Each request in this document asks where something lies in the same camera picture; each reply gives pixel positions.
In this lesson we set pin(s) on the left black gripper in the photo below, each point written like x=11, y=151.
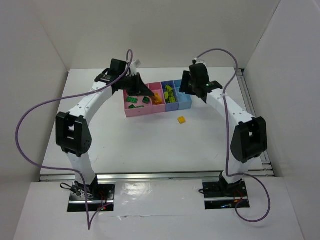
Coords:
x=137, y=84

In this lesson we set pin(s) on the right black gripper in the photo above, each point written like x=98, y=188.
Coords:
x=186, y=83

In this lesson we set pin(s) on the green lego plate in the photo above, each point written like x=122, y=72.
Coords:
x=132, y=100

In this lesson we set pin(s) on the lime lego with slope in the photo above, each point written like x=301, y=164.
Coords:
x=166, y=95

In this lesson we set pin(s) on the lime square lego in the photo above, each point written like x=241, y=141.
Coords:
x=168, y=88

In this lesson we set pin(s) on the lime long lego brick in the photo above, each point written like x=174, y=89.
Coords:
x=171, y=100

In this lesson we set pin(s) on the yellow square lego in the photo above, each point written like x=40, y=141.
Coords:
x=181, y=120

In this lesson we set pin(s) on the orange lego plate stack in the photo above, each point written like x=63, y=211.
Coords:
x=156, y=99

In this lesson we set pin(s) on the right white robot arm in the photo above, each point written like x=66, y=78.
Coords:
x=246, y=134

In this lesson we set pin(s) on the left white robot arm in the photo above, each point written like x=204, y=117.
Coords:
x=72, y=128

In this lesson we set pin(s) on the large pink container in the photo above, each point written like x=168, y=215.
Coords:
x=136, y=109

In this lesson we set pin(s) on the small pink container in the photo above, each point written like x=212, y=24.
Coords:
x=157, y=87

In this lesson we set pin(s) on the light blue container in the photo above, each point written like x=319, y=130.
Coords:
x=184, y=100

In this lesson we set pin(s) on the dark blue container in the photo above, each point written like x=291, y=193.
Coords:
x=174, y=106

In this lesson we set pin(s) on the right aluminium rail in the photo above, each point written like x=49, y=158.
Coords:
x=266, y=163

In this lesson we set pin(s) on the aluminium rail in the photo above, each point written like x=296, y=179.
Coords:
x=136, y=176
x=266, y=163

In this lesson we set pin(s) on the front aluminium rail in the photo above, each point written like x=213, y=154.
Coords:
x=136, y=176

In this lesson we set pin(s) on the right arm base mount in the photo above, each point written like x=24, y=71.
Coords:
x=216, y=198

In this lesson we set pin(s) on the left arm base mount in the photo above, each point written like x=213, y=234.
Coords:
x=103, y=198

